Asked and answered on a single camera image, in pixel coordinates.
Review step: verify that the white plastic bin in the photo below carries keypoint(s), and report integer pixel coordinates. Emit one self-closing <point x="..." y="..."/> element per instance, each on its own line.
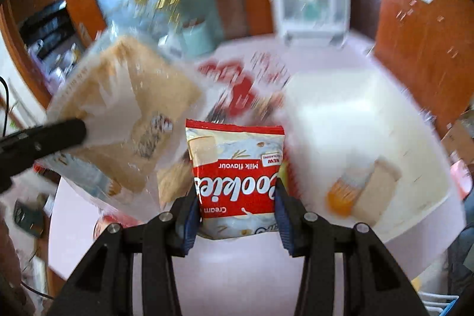
<point x="344" y="116"/>

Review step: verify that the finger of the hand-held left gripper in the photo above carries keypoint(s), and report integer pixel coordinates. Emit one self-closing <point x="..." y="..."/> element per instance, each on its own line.
<point x="55" y="135"/>

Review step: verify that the orange wooden cabinet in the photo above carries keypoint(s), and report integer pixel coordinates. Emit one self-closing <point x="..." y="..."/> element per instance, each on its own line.
<point x="418" y="53"/>

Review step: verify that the red white cookie packet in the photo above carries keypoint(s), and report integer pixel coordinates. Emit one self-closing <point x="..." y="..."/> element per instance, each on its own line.
<point x="237" y="175"/>

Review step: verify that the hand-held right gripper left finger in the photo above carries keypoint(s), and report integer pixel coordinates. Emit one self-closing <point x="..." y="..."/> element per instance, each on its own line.
<point x="190" y="224"/>

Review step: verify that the pink plastic item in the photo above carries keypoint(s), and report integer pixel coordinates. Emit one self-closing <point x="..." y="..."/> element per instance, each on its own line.
<point x="463" y="179"/>

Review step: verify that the clear bag of beige crackers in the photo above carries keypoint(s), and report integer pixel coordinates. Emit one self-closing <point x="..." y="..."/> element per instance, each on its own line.
<point x="122" y="105"/>

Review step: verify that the orange beige snack packet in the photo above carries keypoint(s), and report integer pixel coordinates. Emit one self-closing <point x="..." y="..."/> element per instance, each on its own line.
<point x="355" y="190"/>

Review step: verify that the cardboard box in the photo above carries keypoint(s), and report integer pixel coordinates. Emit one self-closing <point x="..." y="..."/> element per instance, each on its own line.
<point x="459" y="140"/>

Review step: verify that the white countertop sterilizer appliance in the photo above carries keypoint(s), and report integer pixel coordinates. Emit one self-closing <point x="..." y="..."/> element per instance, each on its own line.
<point x="307" y="1"/>

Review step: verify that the mint green canister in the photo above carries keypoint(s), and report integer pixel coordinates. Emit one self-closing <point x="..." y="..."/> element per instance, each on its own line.
<point x="202" y="36"/>

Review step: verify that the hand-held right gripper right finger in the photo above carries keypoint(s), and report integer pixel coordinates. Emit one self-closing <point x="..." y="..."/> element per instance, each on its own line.
<point x="286" y="224"/>

